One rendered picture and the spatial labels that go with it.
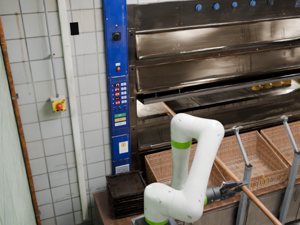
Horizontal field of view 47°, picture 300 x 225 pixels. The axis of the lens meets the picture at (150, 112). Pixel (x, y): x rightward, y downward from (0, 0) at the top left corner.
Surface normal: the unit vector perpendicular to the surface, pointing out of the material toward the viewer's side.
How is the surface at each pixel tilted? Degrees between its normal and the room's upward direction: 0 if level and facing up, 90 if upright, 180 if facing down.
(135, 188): 0
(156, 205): 86
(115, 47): 90
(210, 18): 90
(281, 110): 70
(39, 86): 90
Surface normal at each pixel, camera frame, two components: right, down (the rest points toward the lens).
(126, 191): 0.00, -0.88
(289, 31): 0.34, 0.11
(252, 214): 0.39, 0.42
